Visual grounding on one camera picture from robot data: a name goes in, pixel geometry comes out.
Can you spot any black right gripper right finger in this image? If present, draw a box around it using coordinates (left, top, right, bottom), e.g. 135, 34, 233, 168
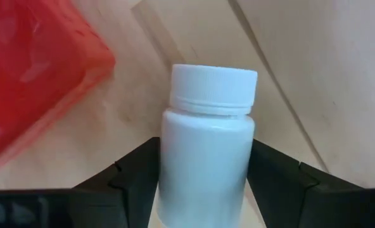
246, 139, 375, 228

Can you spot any red plastic mesh basket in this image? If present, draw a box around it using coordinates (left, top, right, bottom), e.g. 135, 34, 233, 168
0, 0, 117, 174

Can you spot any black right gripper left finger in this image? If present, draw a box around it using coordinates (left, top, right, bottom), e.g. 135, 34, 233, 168
0, 136, 161, 228

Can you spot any white plastic pill bottle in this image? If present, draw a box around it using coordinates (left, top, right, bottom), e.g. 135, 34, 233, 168
157, 63, 258, 228

